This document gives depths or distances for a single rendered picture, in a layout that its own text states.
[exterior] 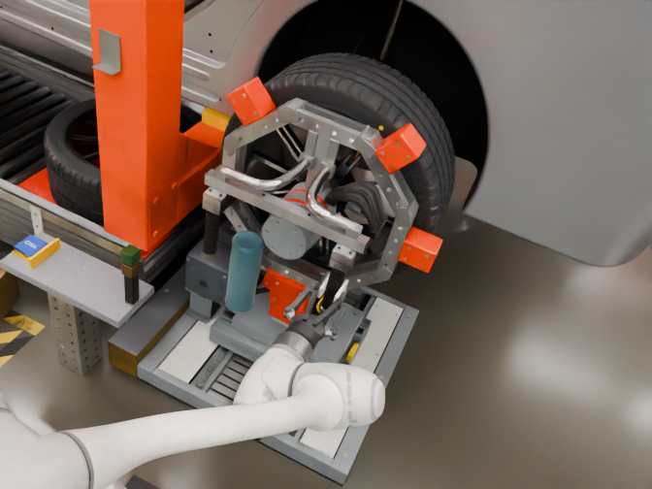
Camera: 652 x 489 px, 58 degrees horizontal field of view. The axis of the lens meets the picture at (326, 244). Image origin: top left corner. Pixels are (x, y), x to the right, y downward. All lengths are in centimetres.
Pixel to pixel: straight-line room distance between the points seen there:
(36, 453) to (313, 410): 43
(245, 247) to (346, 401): 67
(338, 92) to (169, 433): 91
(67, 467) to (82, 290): 112
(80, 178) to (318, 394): 142
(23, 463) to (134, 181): 108
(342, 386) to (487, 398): 145
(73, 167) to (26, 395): 79
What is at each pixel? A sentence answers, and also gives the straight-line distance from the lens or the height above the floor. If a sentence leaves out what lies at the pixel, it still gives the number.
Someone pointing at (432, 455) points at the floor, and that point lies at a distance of 223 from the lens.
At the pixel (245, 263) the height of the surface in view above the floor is 69.
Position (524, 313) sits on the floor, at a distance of 287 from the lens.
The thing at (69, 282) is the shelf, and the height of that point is 45.
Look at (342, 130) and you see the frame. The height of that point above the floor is 112.
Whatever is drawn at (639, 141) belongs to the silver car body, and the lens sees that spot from 178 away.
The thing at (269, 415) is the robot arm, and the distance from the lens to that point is 97.
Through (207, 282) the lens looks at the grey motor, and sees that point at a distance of 205.
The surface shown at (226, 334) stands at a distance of 213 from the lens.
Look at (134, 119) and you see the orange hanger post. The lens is 162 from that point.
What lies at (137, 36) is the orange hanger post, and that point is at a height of 120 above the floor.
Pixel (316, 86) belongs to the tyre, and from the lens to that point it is 150.
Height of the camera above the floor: 182
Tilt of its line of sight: 41 degrees down
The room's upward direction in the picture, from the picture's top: 15 degrees clockwise
